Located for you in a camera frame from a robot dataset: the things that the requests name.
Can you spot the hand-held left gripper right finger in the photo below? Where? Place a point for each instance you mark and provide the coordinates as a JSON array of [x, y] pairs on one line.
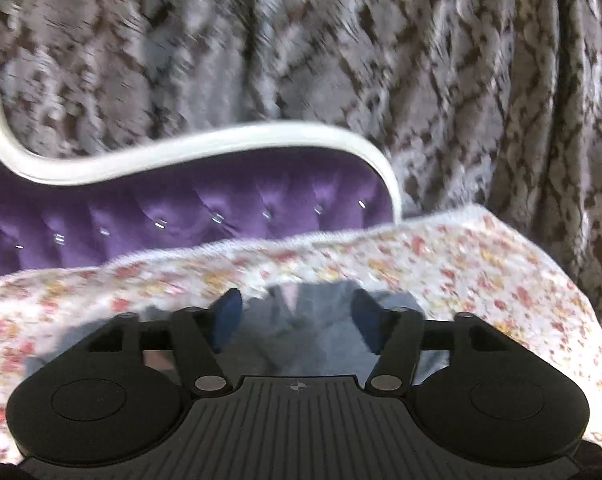
[[368, 320]]

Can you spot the purple tufted headboard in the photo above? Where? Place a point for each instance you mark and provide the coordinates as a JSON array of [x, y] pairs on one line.
[[181, 210]]

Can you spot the grey patterned curtain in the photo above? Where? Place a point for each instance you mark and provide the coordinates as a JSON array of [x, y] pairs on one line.
[[331, 45]]

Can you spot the floral bed sheet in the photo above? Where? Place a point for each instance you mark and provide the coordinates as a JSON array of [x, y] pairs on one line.
[[481, 280]]

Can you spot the grey small garment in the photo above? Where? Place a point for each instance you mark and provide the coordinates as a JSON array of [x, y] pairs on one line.
[[306, 330]]

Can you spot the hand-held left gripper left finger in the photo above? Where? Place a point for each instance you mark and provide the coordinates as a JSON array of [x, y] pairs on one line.
[[227, 317]]

